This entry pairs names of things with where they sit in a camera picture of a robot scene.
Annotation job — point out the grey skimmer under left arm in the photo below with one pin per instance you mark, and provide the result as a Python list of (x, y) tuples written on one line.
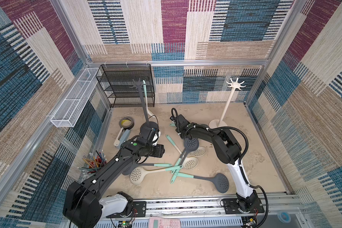
[(133, 166)]

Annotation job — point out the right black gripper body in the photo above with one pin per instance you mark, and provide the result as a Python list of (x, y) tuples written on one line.
[(181, 122)]

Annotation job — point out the grey utensil rack stand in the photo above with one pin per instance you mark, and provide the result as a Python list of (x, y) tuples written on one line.
[(144, 108)]

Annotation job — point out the black mesh shelf rack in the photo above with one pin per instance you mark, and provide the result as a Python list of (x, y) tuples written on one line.
[(117, 81)]

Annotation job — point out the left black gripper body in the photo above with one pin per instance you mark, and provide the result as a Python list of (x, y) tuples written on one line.
[(157, 151)]

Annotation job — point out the white skimmer front left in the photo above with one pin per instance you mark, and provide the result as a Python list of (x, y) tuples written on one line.
[(139, 173)]

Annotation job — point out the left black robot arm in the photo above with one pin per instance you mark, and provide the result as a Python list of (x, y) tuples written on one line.
[(84, 203)]

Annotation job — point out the white wire wall basket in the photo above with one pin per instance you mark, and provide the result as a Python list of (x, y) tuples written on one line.
[(73, 105)]

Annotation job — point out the grey skimmer mint handle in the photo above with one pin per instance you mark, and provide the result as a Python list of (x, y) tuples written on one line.
[(190, 144)]

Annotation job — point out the red pencil cup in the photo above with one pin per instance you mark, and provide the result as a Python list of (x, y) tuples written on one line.
[(93, 162)]

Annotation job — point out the pink calculator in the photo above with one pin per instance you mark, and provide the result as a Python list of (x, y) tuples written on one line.
[(158, 222)]

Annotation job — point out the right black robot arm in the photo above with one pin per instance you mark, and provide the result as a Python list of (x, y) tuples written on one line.
[(230, 145)]

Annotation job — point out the grey skimmer front right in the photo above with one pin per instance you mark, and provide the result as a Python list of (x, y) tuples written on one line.
[(220, 181)]

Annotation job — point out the white skimmer mint handle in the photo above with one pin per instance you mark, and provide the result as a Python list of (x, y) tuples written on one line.
[(149, 113)]

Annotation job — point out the white utensil rack stand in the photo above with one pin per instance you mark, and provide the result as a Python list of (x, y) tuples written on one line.
[(233, 85)]

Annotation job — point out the grey duct tape roll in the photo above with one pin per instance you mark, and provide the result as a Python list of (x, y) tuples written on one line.
[(127, 122)]

